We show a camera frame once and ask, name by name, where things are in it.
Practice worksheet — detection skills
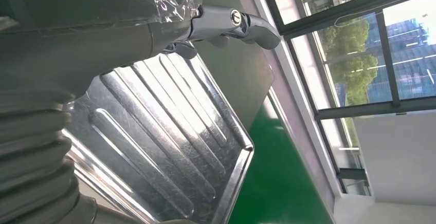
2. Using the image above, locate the white scale with steel tray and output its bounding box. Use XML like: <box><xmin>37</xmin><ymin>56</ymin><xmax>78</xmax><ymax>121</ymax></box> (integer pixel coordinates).
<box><xmin>61</xmin><ymin>49</ymin><xmax>255</xmax><ymax>224</ymax></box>

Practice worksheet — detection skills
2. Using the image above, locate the white window sill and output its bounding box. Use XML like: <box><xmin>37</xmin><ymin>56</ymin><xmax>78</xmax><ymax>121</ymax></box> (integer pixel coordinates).
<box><xmin>231</xmin><ymin>0</ymin><xmax>343</xmax><ymax>224</ymax></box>

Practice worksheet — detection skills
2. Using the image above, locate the green tree outside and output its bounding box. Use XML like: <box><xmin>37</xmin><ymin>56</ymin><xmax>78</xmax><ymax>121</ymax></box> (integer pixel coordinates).
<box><xmin>317</xmin><ymin>17</ymin><xmax>379</xmax><ymax>148</ymax></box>

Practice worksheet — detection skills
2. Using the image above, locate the blue glass building outside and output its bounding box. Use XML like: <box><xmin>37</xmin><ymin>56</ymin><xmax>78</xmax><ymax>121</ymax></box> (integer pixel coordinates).
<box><xmin>365</xmin><ymin>17</ymin><xmax>436</xmax><ymax>105</ymax></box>

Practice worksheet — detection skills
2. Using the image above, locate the dark window frame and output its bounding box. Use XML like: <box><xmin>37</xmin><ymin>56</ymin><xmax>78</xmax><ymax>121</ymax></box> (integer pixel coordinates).
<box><xmin>257</xmin><ymin>0</ymin><xmax>436</xmax><ymax>197</ymax></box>

